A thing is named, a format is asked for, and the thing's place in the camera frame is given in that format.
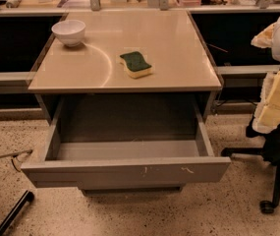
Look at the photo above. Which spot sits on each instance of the grey cabinet with beige top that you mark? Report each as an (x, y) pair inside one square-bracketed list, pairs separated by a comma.
[(167, 40)]

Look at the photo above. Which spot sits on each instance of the grey top drawer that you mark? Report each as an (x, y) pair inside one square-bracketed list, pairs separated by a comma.
[(114, 142)]

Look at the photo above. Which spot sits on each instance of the black wheeled robot base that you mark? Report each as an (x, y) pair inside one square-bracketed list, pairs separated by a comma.
[(269, 152)]

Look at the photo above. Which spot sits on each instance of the white ceramic bowl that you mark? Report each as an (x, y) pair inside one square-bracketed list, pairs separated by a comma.
[(69, 32)]

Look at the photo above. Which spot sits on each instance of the black stand leg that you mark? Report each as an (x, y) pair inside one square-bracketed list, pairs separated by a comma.
[(27, 197)]

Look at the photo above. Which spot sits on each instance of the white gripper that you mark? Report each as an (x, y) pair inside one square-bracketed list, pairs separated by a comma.
[(267, 114)]

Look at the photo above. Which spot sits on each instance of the thin metal rod with cable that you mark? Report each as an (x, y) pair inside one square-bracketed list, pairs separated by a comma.
[(14, 158)]

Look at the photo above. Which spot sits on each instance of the green and yellow sponge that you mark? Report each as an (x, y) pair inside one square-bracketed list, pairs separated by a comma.
[(135, 65)]

